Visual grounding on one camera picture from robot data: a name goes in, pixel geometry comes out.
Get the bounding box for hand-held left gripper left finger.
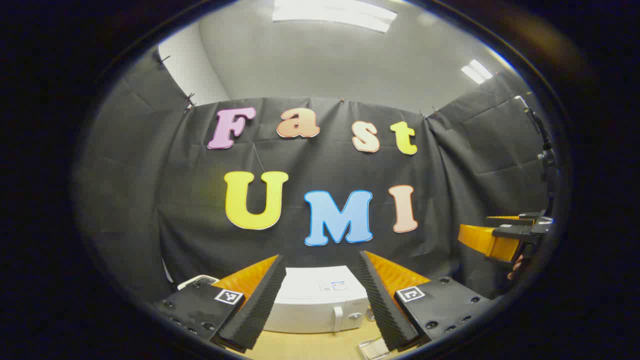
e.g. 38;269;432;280
154;254;287;353

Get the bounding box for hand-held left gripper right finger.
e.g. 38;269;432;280
357;250;496;351

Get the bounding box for white microwave oven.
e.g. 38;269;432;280
262;266;373;334

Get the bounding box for white toaster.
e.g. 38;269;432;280
177;275;221;291

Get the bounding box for small ceiling light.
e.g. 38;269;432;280
461;59;494;85

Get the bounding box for long ceiling light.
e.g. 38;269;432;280
272;0;398;34

